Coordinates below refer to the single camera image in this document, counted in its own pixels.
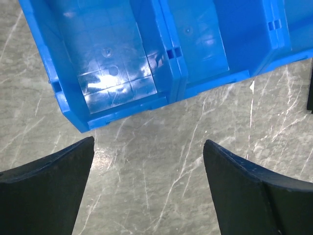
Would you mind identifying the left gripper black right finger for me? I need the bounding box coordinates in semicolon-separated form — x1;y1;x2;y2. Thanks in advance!
203;140;313;235

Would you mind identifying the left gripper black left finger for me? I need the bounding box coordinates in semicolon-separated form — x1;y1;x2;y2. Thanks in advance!
0;137;94;235

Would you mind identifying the blue left plastic bin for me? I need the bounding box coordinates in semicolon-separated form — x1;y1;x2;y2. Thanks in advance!
20;0;180;133

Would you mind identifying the blue plastic bin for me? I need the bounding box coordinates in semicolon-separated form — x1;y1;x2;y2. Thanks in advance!
20;0;180;133
160;0;291;100
281;0;313;63

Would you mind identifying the blue middle plastic bin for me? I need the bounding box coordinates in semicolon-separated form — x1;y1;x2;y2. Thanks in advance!
160;0;291;100

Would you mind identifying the blue right plastic bin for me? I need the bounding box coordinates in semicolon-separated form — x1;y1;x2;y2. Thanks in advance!
281;0;313;63

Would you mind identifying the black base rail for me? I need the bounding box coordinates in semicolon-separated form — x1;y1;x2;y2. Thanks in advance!
307;69;313;114

